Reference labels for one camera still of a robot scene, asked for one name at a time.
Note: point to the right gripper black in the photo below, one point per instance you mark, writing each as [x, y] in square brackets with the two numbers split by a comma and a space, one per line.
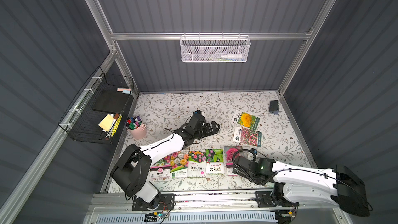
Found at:
[241, 165]

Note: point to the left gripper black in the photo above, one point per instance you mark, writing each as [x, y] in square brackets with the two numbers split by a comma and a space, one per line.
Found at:
[210, 127]

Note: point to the magenta zinnia seed packet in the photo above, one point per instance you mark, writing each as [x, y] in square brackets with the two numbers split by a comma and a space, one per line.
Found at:
[228, 152]

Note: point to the green leaf purple seed packet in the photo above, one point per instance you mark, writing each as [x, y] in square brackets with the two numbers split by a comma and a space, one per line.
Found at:
[214, 161]

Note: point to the yellow marigold seed packet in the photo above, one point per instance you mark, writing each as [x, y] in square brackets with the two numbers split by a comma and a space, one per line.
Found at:
[246, 120]

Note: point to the pink flowers white seed packet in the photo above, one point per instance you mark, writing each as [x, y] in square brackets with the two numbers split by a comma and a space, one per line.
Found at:
[246, 136]

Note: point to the sunflowers moss rose seed packet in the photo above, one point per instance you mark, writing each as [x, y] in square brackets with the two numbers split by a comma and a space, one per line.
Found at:
[196, 164]

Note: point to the mixed ranunculus seed packet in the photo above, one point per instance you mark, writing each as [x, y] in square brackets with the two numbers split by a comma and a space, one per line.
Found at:
[179, 164]

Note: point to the purple pink flower seed packet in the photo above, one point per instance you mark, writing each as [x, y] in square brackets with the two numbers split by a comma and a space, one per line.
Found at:
[161, 169]

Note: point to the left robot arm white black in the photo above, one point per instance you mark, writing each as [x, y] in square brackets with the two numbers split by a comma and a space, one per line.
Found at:
[131, 170]

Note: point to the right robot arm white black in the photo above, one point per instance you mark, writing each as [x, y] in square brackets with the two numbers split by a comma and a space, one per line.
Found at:
[295, 186]

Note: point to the black phone-like device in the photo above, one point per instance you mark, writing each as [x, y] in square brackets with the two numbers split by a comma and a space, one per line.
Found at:
[274, 107]

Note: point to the white tube in basket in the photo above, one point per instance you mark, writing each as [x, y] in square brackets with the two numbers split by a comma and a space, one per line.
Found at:
[232, 57]

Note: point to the pink pen cup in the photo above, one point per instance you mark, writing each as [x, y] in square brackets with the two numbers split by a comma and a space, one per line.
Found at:
[136, 127]

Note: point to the yellow sticky note pad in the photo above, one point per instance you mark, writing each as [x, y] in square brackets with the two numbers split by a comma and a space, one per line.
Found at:
[106, 123]

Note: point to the aluminium front rail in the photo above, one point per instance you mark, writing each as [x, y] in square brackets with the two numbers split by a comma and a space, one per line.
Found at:
[186, 201]

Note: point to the white wire mesh basket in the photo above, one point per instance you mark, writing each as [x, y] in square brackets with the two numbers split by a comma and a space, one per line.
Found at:
[209, 48]

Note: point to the black wire wall basket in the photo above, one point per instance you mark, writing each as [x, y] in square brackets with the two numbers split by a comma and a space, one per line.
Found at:
[105, 93]

